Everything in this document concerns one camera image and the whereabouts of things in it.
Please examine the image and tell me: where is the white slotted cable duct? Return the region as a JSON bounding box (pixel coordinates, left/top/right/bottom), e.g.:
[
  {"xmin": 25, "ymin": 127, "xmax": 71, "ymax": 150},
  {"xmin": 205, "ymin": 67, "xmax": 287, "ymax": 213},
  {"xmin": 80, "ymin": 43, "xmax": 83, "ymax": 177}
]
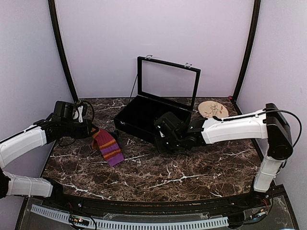
[{"xmin": 30, "ymin": 204, "xmax": 229, "ymax": 230}]

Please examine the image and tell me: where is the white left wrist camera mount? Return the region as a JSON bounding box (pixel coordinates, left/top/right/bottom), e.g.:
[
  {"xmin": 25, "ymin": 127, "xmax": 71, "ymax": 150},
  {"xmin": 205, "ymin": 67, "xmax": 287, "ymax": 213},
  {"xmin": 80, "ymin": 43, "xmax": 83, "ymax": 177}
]
[{"xmin": 72, "ymin": 105, "xmax": 87, "ymax": 123}]

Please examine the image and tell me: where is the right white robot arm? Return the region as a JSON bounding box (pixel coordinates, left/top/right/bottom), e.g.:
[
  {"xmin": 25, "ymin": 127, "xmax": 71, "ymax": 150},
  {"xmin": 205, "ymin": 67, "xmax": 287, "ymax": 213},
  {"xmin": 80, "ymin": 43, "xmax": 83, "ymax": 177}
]
[{"xmin": 154, "ymin": 103, "xmax": 295, "ymax": 208}]

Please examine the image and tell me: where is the black display case box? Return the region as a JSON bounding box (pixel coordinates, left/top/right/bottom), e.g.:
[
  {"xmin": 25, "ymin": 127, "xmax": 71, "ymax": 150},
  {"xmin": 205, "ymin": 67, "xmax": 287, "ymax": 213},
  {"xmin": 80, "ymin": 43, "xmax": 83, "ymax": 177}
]
[{"xmin": 114, "ymin": 56, "xmax": 201, "ymax": 144}]

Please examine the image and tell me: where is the black right frame post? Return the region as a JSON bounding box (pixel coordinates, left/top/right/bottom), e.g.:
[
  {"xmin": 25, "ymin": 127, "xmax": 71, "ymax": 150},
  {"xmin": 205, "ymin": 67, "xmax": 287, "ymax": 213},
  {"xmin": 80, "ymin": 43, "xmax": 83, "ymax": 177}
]
[{"xmin": 232, "ymin": 0, "xmax": 261, "ymax": 103}]

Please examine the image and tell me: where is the purple orange striped sock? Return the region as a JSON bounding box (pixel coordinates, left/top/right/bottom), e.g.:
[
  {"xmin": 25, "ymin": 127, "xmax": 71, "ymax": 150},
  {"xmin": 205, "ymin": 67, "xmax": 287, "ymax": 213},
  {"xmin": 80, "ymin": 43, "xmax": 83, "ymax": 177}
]
[{"xmin": 92, "ymin": 129, "xmax": 124, "ymax": 167}]

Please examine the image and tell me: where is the black frame post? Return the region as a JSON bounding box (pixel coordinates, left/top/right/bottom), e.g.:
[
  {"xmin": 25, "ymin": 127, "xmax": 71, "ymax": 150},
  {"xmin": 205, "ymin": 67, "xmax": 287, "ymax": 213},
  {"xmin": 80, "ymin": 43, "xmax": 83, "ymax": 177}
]
[
  {"xmin": 48, "ymin": 0, "xmax": 79, "ymax": 103},
  {"xmin": 232, "ymin": 0, "xmax": 261, "ymax": 103}
]

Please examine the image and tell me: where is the black right camera cable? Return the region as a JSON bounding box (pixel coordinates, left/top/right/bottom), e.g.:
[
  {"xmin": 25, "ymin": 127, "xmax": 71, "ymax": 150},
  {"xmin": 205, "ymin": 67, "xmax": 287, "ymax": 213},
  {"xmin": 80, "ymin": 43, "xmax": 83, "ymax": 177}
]
[{"xmin": 212, "ymin": 109, "xmax": 302, "ymax": 147}]

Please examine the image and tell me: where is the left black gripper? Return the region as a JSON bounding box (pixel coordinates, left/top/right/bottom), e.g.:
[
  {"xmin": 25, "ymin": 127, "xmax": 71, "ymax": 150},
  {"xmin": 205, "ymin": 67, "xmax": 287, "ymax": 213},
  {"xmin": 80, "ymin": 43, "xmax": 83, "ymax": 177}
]
[{"xmin": 61, "ymin": 119, "xmax": 98, "ymax": 139}]

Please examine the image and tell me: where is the black left frame post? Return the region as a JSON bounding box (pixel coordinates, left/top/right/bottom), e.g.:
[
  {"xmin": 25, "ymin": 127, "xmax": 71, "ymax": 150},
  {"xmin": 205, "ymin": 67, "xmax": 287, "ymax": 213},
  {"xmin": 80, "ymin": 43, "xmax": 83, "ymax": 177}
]
[{"xmin": 48, "ymin": 0, "xmax": 79, "ymax": 103}]

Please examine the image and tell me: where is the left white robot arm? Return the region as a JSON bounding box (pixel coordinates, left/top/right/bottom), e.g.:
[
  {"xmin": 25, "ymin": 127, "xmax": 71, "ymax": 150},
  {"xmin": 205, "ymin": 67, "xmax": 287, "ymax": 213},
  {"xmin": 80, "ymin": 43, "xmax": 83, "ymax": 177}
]
[{"xmin": 0, "ymin": 101, "xmax": 99, "ymax": 209}]

